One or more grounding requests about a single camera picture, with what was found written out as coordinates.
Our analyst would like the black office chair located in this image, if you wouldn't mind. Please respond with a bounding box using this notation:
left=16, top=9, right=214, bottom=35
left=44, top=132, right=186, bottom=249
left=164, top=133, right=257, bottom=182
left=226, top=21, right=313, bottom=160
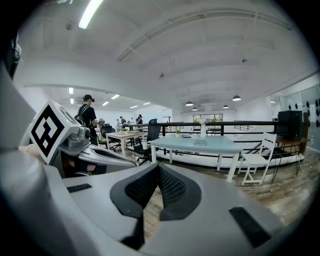
left=99, top=124, right=121, bottom=152
left=133, top=118, right=162, bottom=166

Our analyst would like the group of ceiling light panels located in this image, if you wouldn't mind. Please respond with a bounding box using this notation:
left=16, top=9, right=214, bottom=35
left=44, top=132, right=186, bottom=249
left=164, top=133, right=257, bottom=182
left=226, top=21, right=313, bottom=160
left=68, top=87, right=151, bottom=109

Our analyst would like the white folding chair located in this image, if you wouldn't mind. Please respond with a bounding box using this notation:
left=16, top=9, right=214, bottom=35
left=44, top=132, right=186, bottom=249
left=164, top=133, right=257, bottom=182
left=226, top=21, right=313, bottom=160
left=236, top=131, right=278, bottom=186

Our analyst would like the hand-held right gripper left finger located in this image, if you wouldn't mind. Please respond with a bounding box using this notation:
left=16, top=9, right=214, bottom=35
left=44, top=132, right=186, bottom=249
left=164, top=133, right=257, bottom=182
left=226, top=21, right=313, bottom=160
left=62, top=162, right=159, bottom=251

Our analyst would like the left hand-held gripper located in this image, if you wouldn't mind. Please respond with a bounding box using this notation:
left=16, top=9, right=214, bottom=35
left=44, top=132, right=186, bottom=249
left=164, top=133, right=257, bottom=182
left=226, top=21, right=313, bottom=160
left=29, top=99, right=137, bottom=178

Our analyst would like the long fluorescent tube light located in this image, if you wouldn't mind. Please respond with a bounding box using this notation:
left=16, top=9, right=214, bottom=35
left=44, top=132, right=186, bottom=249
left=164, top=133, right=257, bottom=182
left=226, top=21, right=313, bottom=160
left=78, top=0, right=105, bottom=30

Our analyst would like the wooden side table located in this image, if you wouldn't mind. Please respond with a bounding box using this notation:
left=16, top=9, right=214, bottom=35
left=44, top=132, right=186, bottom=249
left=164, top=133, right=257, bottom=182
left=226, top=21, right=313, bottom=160
left=271, top=137, right=311, bottom=182

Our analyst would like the person's left forearm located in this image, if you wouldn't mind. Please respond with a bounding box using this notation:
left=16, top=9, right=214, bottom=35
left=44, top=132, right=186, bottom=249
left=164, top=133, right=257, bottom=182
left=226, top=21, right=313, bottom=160
left=18, top=144, right=47, bottom=165

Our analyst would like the group of black wall ornaments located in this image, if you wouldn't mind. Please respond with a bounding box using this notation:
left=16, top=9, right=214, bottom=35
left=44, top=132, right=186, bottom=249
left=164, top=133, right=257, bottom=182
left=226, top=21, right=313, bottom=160
left=286, top=98, right=320, bottom=129

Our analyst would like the light blue table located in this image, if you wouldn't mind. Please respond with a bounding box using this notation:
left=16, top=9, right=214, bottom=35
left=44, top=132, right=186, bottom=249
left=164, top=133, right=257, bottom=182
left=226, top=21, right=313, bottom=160
left=149, top=134, right=245, bottom=183

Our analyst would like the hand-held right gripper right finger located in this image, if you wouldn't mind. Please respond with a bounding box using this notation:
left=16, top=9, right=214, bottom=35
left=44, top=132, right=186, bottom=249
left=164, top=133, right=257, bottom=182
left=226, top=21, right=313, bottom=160
left=149, top=162, right=285, bottom=251

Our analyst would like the black metal railing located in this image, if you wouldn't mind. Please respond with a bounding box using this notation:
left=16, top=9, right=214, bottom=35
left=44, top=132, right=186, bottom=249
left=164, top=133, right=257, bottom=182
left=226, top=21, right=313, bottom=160
left=128, top=120, right=281, bottom=151

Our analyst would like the black cabinet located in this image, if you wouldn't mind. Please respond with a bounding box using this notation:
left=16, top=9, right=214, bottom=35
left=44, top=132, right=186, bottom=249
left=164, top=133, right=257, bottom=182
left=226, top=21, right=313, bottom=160
left=277, top=109, right=304, bottom=141

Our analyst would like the light wooden desk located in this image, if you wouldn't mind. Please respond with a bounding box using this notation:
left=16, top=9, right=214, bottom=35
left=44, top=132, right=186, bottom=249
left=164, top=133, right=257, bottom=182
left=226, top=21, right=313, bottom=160
left=105, top=131, right=145, bottom=158

